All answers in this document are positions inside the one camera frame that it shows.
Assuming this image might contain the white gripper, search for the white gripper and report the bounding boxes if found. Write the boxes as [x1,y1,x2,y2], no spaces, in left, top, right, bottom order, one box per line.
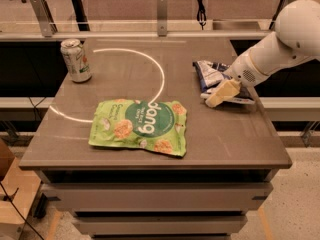
[200,49,268,108]

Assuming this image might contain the blue chip bag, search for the blue chip bag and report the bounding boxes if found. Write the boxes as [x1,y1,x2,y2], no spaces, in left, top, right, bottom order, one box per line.
[192,60,255,104]

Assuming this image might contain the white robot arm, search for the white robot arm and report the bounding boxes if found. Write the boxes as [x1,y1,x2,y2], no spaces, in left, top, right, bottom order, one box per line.
[193,0,320,108]

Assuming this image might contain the green dang chip bag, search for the green dang chip bag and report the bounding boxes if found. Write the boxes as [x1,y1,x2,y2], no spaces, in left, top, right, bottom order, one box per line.
[89,99,187,157]

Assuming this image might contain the green 7up can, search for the green 7up can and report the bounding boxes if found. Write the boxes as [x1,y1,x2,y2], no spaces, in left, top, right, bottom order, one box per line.
[60,39,91,83]

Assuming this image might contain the grey drawer cabinet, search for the grey drawer cabinet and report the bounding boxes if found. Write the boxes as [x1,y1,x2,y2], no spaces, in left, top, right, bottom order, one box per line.
[20,37,291,240]

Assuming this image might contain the wooden box at left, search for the wooden box at left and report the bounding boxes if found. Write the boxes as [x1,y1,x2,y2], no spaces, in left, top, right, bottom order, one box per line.
[0,140,41,240]

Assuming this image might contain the black hanging cable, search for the black hanging cable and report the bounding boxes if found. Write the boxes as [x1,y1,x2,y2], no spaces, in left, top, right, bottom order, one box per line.
[195,0,208,31]

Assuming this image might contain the middle metal rail bracket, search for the middle metal rail bracket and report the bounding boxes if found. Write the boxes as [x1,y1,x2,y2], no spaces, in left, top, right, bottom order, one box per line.
[157,0,168,36]

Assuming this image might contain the left metal rail bracket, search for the left metal rail bracket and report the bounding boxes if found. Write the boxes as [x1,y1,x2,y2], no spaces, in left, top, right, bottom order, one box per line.
[29,0,57,37]

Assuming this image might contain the black floor cable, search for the black floor cable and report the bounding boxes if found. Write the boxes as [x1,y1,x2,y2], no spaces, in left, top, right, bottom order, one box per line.
[0,182,45,240]

